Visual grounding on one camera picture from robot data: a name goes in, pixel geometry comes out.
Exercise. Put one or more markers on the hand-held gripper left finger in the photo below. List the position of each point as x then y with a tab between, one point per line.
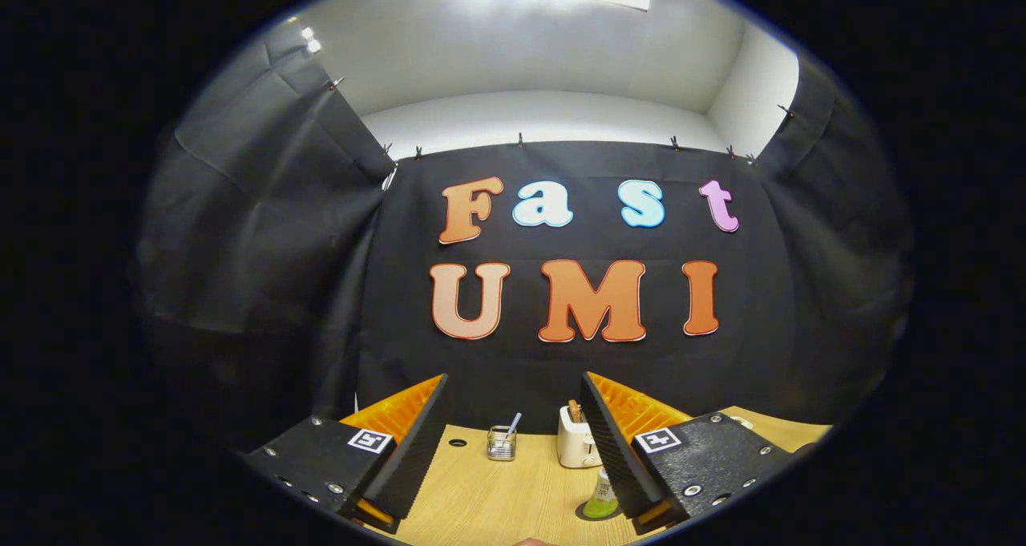
417	450

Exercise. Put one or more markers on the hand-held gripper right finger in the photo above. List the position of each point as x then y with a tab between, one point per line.
616	450

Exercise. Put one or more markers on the white green label juice bottle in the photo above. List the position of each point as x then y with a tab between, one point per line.
599	502

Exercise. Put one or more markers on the dark brown round coaster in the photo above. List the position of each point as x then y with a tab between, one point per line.
580	514

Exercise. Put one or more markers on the white toaster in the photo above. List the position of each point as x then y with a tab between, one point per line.
573	446

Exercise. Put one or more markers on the brown toast slice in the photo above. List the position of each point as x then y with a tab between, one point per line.
574	411

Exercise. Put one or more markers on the glass jar with straws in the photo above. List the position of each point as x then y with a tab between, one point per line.
501	443

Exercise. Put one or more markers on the wooden table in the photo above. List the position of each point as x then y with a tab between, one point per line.
497	498

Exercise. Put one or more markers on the black backdrop cloth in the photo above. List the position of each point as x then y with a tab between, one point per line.
401	305

